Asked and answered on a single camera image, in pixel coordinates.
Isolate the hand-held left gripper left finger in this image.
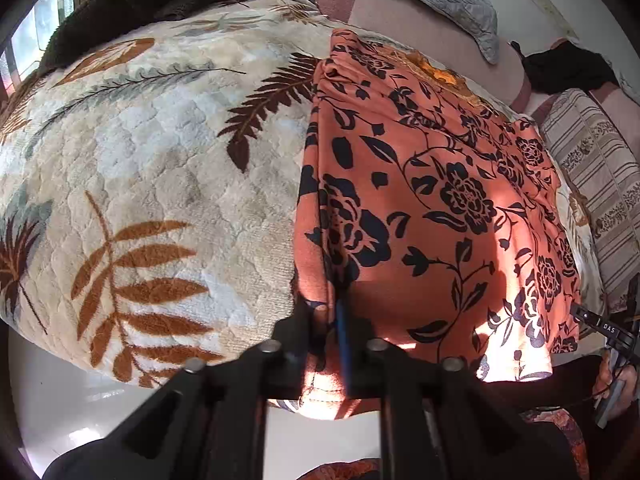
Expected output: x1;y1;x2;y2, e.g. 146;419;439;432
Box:
117;304;335;480

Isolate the orange black floral garment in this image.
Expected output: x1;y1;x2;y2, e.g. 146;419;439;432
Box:
292;29;583;421

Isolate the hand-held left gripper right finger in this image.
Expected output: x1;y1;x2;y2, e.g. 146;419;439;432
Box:
336;300;546;480

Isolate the cream leaf-print blanket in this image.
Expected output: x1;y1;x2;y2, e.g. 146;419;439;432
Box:
0;0;608;391

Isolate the person's right hand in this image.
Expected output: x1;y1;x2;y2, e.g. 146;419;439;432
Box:
592;351;637;411

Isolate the black cloth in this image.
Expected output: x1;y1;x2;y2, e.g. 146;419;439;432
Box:
510;40;621;95

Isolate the pink padded headboard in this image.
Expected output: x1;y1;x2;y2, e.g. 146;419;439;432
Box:
315;0;626;116

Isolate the beige striped cushion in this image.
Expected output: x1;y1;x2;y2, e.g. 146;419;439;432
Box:
540;87;640;311

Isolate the window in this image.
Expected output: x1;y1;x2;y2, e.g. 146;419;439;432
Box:
0;0;76;96

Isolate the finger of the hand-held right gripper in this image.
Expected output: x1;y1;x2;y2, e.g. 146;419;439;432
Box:
570;302;601;331

